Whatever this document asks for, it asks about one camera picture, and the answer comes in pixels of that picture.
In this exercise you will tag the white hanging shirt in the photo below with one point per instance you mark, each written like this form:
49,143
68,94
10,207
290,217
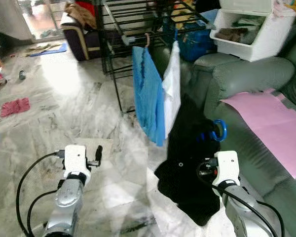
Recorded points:
172,89

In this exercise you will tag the metal can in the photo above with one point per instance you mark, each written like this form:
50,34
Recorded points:
22,75

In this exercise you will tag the red floor cloth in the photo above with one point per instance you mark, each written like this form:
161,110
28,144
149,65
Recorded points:
15,107

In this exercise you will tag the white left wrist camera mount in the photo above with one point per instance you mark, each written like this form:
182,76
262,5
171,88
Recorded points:
76,158

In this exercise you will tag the brown crumpled cloth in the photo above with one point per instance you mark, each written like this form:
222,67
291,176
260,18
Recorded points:
81,15

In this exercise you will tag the black metal drying rack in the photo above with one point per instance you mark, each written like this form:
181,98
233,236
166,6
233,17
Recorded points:
104,34

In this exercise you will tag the blue bag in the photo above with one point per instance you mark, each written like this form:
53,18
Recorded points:
195,47

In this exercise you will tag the pink mat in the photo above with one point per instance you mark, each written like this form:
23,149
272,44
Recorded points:
271,128

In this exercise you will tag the green leather sofa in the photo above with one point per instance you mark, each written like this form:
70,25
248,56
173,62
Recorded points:
246,74

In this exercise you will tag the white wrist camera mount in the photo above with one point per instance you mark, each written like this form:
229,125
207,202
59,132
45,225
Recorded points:
227,167
76,158

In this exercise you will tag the pink hanger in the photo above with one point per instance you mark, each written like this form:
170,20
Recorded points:
146,40

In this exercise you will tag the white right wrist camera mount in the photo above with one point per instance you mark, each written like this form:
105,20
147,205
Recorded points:
227,167

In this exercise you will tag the blue door mat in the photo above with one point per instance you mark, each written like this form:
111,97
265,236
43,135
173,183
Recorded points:
47,49

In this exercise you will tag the purple armchair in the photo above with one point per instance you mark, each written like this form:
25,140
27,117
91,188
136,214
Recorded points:
81,44

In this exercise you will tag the brown folded clothes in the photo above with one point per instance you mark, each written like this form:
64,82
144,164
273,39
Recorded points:
233,34

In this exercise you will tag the blue hanging garment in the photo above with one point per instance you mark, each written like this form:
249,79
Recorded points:
148,94

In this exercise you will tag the black garment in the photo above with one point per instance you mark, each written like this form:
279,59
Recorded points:
187,173

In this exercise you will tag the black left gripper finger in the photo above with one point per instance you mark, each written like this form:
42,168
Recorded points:
98,154

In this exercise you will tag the blue plastic hanger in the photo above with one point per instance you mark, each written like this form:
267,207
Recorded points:
176,37
223,129

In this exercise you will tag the white plastic storage bin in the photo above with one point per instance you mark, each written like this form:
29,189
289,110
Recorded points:
261,42

